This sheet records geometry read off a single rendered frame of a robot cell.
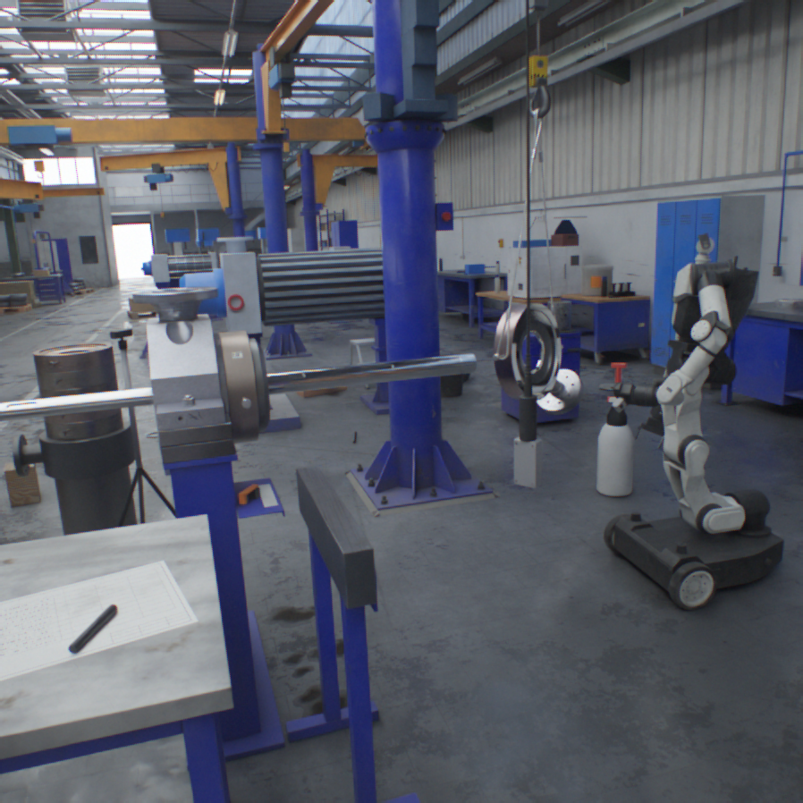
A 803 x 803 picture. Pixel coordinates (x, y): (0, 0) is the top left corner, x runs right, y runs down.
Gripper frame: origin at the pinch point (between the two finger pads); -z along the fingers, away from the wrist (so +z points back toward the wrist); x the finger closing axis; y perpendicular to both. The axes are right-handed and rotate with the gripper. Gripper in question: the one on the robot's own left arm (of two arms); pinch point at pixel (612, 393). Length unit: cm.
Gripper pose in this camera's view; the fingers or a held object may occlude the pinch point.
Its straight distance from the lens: 280.2
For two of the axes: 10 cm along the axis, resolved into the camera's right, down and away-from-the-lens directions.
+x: -5.7, -4.9, -6.7
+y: -3.5, 8.7, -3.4
